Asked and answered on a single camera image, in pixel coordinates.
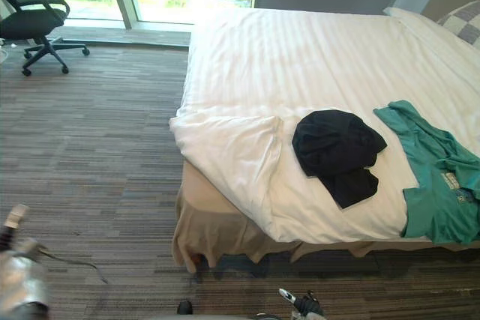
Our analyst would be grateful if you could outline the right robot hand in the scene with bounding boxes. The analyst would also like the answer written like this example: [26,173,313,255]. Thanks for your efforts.
[278,288,326,318]

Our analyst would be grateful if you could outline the beige bed skirt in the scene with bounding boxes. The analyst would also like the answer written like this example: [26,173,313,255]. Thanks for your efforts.
[172,160,480,274]

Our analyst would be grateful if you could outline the black crumpled cloth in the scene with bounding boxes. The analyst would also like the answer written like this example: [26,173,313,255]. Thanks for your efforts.
[291,109,389,210]

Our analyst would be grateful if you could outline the green printed t-shirt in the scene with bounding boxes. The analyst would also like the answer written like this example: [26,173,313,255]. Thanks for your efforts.
[373,100,480,245]

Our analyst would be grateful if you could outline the white striped duvet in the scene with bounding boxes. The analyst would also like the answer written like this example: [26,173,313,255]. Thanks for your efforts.
[168,7,480,244]

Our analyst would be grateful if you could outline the grey white checkered pillow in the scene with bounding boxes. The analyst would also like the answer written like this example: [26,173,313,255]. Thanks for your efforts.
[436,0,480,43]

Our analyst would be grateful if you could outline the black mesh office chair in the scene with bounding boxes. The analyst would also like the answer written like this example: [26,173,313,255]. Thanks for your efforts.
[0,0,91,76]

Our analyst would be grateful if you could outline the thin grey floor cable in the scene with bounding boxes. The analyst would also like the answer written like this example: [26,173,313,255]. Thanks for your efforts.
[35,245,110,286]

